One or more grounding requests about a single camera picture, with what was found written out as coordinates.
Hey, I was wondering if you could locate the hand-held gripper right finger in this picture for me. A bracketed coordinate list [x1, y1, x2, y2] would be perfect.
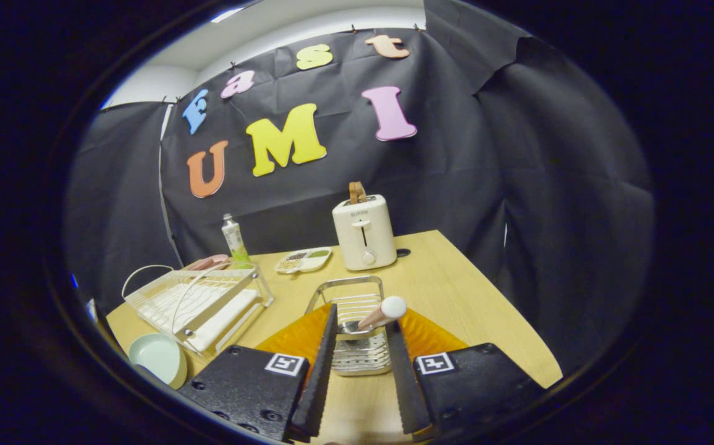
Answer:
[385, 307, 546, 436]

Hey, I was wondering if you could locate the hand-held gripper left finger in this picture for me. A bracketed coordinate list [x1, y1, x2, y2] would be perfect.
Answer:
[178, 303, 339, 443]

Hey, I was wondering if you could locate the metal wire basket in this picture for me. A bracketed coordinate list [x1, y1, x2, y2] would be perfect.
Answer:
[304, 275, 393, 376]

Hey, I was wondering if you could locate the pink striped handle spoon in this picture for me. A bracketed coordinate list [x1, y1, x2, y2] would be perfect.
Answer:
[338, 295, 408, 337]

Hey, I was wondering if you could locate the white wire dish rack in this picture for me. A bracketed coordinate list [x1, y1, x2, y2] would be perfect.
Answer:
[121, 263, 274, 358]

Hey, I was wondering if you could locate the pale green plate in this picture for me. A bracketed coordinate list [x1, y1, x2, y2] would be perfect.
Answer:
[128, 333, 188, 390]

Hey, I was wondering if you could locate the pink plate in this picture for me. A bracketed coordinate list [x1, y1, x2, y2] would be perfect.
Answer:
[185, 254, 230, 271]

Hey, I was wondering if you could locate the white drip tray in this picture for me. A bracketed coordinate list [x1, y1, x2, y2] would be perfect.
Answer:
[138, 281, 262, 353]

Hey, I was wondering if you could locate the white divided bean tray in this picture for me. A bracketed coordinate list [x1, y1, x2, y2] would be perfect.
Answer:
[275, 247, 334, 274]

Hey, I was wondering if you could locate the white toaster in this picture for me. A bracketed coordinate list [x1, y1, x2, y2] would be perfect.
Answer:
[332, 194, 398, 271]

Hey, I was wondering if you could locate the green tea bottle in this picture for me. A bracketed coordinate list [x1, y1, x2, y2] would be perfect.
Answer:
[221, 214, 251, 268]

